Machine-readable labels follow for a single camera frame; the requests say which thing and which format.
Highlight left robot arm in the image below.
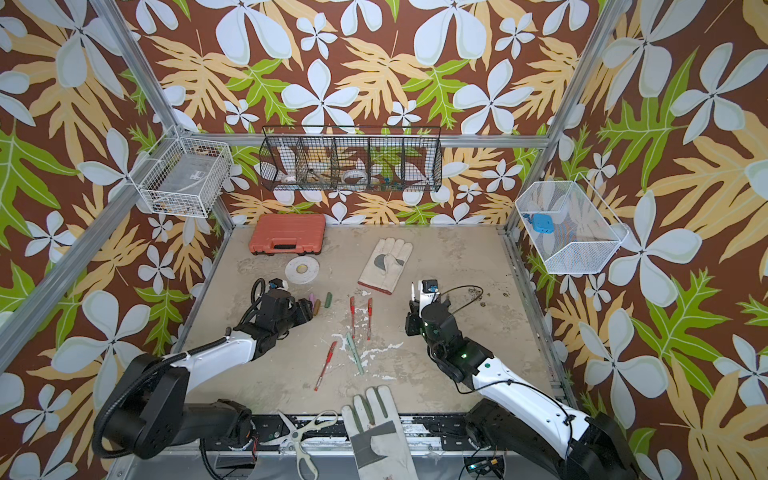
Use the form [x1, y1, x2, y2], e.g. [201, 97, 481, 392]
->
[91, 279, 314, 459]

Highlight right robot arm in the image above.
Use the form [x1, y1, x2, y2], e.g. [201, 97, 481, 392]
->
[405, 279, 640, 479]

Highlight light green pen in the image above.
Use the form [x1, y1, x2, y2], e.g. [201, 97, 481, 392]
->
[345, 332, 365, 375]

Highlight beige work glove far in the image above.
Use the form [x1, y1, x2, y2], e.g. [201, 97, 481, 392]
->
[358, 237, 413, 295]

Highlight beige work glove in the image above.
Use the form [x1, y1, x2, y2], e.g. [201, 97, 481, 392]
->
[341, 385, 418, 480]
[358, 237, 413, 295]

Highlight red plastic tool case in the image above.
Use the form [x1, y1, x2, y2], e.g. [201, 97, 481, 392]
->
[248, 213, 326, 255]

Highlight beige work glove near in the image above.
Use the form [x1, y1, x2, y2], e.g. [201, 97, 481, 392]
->
[341, 385, 418, 480]

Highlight white tape roll in basket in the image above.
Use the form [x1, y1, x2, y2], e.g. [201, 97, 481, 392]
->
[341, 169, 368, 185]

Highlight blue object in basket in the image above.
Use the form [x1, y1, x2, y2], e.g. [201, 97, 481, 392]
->
[531, 214, 555, 234]

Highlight white mesh basket right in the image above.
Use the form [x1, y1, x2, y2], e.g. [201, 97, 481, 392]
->
[515, 177, 629, 276]

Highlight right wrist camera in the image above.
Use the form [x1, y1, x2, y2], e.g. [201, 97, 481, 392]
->
[419, 279, 439, 303]

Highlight black wire basket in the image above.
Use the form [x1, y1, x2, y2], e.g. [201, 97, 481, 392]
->
[256, 125, 444, 192]

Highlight white handled scissors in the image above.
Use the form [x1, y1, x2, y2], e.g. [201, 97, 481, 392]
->
[261, 410, 339, 480]

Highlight white wire basket left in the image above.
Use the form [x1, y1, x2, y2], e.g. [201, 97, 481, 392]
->
[132, 130, 233, 218]

